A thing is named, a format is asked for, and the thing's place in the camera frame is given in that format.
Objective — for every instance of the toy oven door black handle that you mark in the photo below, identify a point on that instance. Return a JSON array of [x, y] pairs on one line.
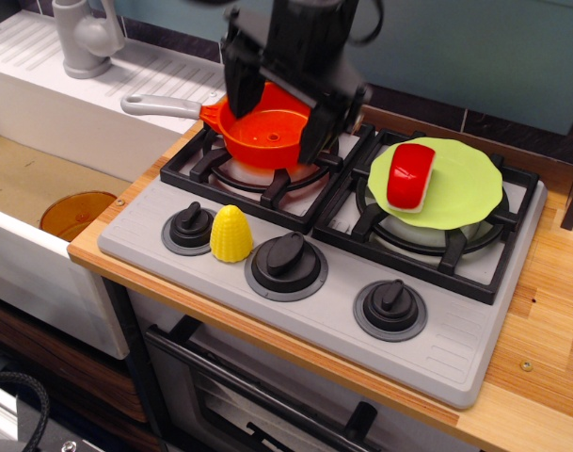
[[234, 411]]

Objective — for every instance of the orange toy pot grey handle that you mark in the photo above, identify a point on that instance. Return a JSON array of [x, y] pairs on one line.
[[268, 137]]

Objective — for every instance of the black right stove knob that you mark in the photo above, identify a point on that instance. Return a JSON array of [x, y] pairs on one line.
[[390, 311]]

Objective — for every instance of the yellow toy corn cob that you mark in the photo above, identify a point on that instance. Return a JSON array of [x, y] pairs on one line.
[[231, 238]]

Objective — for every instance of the grey toy faucet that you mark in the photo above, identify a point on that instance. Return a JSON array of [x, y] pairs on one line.
[[87, 42]]

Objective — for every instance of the black left stove knob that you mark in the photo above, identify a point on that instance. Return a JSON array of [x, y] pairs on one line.
[[188, 232]]

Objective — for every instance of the grey toy stove top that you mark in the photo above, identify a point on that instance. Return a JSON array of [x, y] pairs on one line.
[[446, 361]]

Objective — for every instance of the black middle stove knob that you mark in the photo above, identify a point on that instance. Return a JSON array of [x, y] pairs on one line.
[[287, 268]]

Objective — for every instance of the black burner grate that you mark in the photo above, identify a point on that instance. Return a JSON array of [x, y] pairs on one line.
[[470, 260], [290, 198]]

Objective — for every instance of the white toy sink unit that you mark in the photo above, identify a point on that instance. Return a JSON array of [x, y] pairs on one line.
[[60, 136]]

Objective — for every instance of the black right burner grate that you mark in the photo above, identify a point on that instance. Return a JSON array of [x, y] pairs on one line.
[[470, 260]]

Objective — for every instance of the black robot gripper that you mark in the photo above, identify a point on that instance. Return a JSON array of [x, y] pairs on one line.
[[300, 47]]

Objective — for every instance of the teal cabinet box left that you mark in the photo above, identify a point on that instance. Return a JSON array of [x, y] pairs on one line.
[[195, 18]]

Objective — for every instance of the light green plastic plate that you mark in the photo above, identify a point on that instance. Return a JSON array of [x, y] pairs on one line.
[[464, 187]]

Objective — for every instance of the black left burner grate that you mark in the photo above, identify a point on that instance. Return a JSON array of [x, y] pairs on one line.
[[290, 198]]

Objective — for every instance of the black stove knob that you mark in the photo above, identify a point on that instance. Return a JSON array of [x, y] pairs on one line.
[[390, 311], [188, 232], [287, 268]]

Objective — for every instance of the orange sink drain plug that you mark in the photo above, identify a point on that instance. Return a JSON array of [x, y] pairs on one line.
[[69, 216]]

